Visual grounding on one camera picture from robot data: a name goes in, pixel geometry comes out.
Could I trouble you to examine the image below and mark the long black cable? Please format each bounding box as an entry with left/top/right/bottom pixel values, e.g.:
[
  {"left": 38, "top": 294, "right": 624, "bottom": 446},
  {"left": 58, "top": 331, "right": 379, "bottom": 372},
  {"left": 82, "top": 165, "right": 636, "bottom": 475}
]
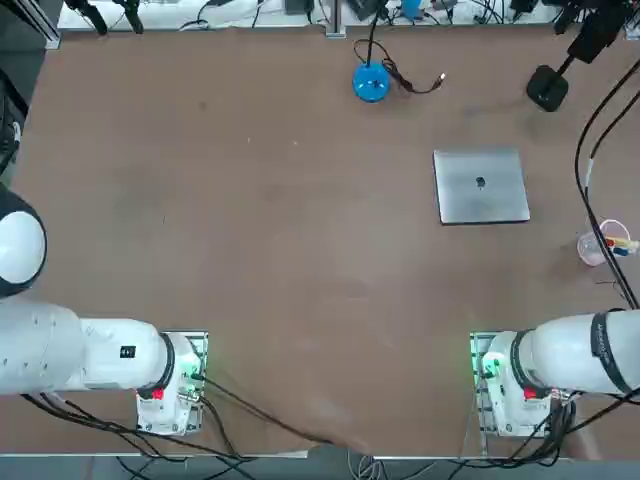
[{"left": 199, "top": 374, "right": 374, "bottom": 454}]

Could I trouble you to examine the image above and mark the thick black cable white tag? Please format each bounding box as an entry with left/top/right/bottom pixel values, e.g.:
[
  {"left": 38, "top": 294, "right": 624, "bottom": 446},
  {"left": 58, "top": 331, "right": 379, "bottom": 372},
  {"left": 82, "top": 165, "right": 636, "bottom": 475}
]
[{"left": 573, "top": 59, "right": 640, "bottom": 307}]

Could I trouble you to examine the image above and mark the black desktop phone stand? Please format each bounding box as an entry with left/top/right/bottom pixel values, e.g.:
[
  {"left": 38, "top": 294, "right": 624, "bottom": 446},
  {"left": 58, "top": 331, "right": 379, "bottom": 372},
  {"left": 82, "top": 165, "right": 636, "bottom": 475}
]
[{"left": 525, "top": 44, "right": 586, "bottom": 114}]

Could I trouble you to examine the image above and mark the aluminium camera post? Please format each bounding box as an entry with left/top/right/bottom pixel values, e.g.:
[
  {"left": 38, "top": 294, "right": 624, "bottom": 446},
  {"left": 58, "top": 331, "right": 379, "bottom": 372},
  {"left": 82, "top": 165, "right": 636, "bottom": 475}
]
[{"left": 325, "top": 0, "right": 347, "bottom": 37}]

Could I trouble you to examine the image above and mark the black lamp cable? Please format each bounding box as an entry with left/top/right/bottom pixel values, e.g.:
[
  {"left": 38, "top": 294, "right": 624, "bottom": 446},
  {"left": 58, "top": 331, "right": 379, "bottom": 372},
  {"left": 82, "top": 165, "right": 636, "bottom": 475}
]
[{"left": 353, "top": 38, "right": 448, "bottom": 96}]

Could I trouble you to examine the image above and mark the clear pink plastic cup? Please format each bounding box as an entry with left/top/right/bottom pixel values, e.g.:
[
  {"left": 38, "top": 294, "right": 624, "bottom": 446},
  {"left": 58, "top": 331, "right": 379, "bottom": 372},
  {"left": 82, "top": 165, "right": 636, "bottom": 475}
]
[{"left": 577, "top": 218, "right": 630, "bottom": 268}]

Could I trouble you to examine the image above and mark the grey closed laptop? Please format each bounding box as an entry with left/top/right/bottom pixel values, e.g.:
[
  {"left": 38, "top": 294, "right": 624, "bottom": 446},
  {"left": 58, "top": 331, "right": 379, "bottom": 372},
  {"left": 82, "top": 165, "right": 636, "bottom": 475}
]
[{"left": 432, "top": 147, "right": 532, "bottom": 226}]

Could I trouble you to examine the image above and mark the aluminium frame profile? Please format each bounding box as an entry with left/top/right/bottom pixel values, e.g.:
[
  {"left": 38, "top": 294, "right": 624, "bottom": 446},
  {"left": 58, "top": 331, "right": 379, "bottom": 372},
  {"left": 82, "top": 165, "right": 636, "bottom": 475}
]
[{"left": 14, "top": 0, "right": 62, "bottom": 50}]

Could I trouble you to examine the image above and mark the blue desk lamp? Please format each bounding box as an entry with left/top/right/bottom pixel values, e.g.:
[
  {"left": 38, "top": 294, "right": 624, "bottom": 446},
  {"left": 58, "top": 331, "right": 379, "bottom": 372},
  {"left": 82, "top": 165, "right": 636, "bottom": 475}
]
[{"left": 351, "top": 0, "right": 425, "bottom": 104}]

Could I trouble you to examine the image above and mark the black cable bundle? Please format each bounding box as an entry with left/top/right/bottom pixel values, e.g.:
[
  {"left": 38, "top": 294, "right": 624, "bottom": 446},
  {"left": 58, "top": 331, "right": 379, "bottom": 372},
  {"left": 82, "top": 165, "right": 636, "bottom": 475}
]
[
  {"left": 19, "top": 392, "right": 251, "bottom": 461},
  {"left": 462, "top": 389, "right": 640, "bottom": 464}
]

